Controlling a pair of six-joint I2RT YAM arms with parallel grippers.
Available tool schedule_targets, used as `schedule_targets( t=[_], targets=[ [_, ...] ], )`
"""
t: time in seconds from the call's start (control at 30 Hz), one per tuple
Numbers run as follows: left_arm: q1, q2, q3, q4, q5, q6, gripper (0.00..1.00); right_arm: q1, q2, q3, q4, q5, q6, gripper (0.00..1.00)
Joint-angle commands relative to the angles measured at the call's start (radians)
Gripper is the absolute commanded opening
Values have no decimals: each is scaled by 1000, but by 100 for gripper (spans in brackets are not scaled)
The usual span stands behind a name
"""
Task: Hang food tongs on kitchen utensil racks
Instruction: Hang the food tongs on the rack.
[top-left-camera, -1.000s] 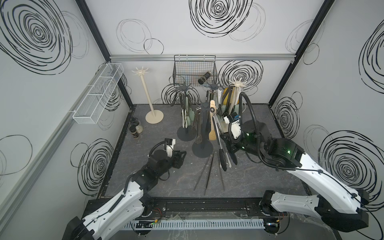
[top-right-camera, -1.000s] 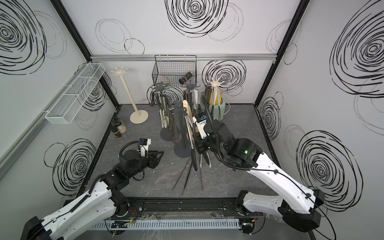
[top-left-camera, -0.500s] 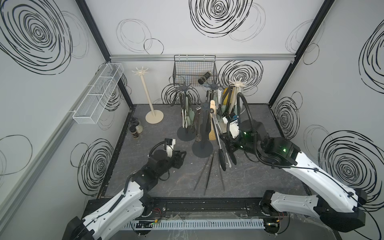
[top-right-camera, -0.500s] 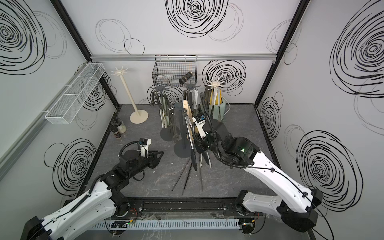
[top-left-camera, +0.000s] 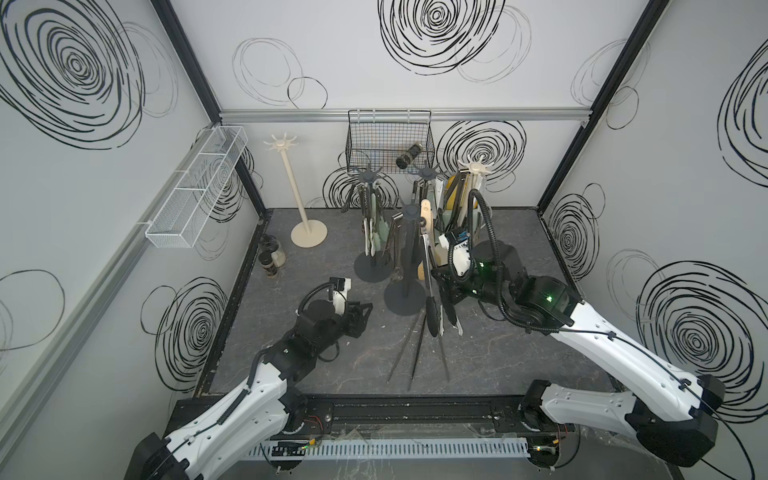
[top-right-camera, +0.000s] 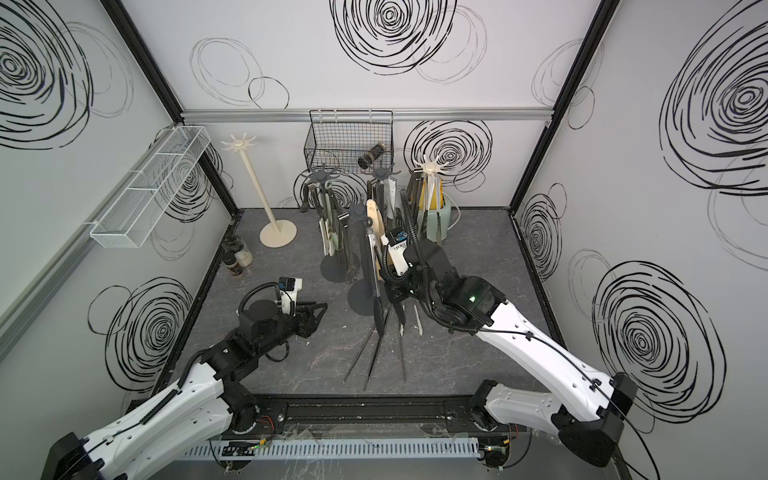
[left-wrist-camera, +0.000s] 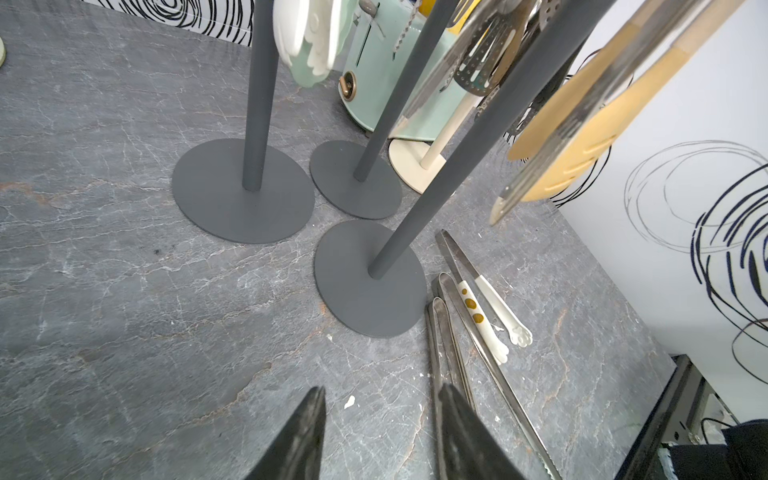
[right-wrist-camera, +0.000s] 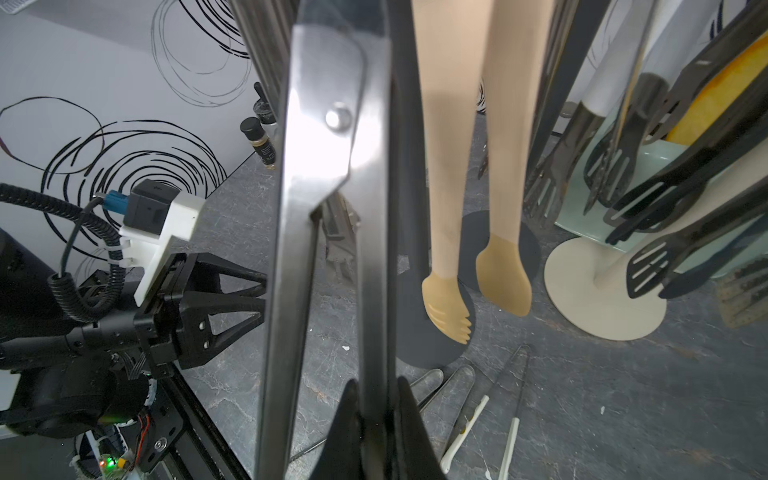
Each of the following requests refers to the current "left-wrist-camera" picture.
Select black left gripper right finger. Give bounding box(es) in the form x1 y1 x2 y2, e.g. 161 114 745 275
438 383 524 480

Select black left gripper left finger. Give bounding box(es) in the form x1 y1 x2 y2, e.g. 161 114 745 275
245 386 326 480

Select dark grey rack stand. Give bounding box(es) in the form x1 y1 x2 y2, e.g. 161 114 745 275
310 1 458 220
171 1 315 244
314 0 613 338

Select dark grey rack stand front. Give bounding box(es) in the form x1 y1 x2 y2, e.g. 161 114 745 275
171 1 315 244

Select dark grey rack stand back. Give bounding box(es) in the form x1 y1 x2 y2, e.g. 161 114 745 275
310 1 458 220

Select cream utensil rack stand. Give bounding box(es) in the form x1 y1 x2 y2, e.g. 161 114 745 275
388 93 482 194

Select wooden bamboo tongs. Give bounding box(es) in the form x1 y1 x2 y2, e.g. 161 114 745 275
521 1 741 202

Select white handled slotted steel tongs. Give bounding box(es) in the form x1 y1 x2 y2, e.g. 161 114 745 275
396 1 537 127

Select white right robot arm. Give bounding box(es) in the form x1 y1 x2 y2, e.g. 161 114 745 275
659 419 767 480

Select small steel tongs white tip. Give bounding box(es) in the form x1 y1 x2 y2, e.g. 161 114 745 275
436 229 533 364

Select slim black tongs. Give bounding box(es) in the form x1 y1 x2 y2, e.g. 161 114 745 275
425 272 565 480

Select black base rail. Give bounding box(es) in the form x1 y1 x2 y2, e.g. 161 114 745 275
615 354 706 479

